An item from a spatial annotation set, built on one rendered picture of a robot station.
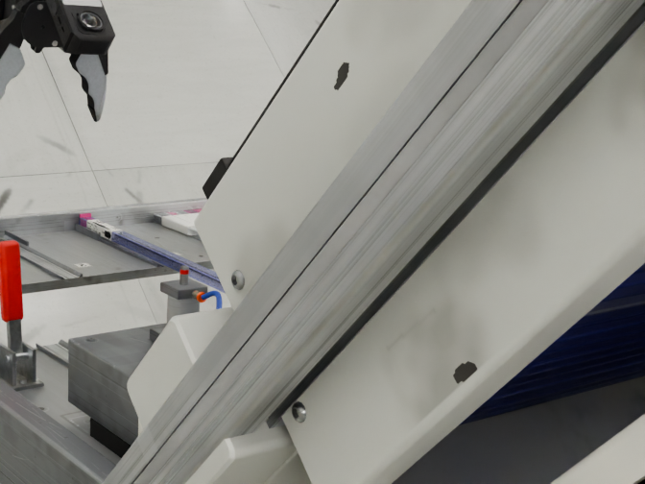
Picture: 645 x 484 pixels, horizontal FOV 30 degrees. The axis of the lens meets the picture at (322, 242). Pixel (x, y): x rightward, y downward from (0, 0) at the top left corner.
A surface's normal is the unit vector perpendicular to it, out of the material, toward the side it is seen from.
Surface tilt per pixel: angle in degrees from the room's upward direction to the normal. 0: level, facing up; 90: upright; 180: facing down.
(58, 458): 90
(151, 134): 0
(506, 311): 90
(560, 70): 90
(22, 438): 90
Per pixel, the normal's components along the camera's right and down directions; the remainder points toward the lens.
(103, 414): -0.79, 0.10
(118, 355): 0.05, -0.97
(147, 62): 0.46, -0.57
